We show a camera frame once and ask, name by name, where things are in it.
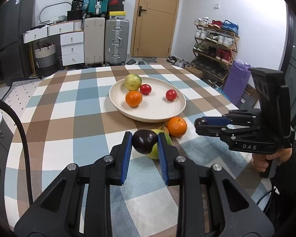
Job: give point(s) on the brown longan upper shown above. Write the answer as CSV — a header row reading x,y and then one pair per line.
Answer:
x,y
164,129

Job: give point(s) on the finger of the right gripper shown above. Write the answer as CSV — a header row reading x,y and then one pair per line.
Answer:
x,y
209,130
217,121

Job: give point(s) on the red cherry tomato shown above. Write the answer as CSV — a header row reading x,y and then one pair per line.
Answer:
x,y
145,89
171,95

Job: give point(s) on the person's right hand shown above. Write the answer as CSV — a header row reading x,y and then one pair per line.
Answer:
x,y
260,161

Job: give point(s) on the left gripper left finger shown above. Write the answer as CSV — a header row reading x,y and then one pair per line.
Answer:
x,y
77,202

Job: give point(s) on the silver suitcase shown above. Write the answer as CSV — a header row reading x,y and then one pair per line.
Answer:
x,y
116,41

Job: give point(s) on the large green-yellow fruit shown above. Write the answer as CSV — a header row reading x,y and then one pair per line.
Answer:
x,y
154,153

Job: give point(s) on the dark plum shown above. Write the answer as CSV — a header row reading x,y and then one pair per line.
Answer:
x,y
200,122
144,140

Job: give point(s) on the large orange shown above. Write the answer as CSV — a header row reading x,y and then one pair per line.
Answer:
x,y
177,126

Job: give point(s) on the small yellow-green fruit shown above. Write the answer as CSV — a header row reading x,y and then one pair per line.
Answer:
x,y
133,82

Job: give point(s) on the wicker laundry basket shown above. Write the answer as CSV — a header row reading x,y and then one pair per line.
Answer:
x,y
46,59

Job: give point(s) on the wooden door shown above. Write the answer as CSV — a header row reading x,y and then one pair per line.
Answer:
x,y
153,28

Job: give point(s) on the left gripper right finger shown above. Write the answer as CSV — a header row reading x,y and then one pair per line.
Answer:
x,y
211,202

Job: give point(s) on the beige suitcase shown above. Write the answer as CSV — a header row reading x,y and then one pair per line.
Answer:
x,y
94,40

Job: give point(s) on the small orange on plate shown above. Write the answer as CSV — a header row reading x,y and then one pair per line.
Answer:
x,y
133,98

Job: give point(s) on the purple bag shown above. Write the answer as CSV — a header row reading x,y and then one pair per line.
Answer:
x,y
237,80

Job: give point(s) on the wooden shoe rack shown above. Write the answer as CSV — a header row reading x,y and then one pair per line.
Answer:
x,y
215,48

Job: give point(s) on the black refrigerator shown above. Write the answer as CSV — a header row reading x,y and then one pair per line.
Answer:
x,y
15,19

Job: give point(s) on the cream round plate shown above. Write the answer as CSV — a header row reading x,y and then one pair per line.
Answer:
x,y
154,107

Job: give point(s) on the white drawer cabinet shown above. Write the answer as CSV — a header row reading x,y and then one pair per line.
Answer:
x,y
71,37

